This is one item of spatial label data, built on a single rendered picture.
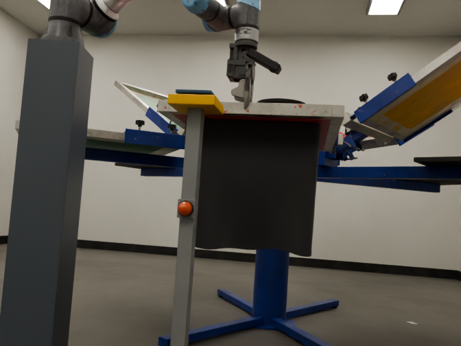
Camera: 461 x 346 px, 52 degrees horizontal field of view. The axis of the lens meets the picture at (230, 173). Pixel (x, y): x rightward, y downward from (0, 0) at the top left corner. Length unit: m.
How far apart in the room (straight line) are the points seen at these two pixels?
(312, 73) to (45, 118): 5.01
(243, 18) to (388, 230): 4.95
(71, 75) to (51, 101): 0.11
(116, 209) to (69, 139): 5.00
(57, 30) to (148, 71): 5.02
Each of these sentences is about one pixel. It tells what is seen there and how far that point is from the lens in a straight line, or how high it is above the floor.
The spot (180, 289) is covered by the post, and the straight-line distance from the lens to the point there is 1.31.
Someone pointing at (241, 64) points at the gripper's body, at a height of 1.11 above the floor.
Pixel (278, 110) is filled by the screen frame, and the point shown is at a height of 0.97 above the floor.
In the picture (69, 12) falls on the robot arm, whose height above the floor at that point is 1.32.
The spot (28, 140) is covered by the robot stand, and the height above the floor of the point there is 0.84.
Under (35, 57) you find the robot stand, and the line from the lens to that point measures 1.82.
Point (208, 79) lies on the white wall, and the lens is 6.56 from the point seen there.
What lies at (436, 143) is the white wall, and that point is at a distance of 6.43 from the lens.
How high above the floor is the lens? 0.66
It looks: 4 degrees up
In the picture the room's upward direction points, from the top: 4 degrees clockwise
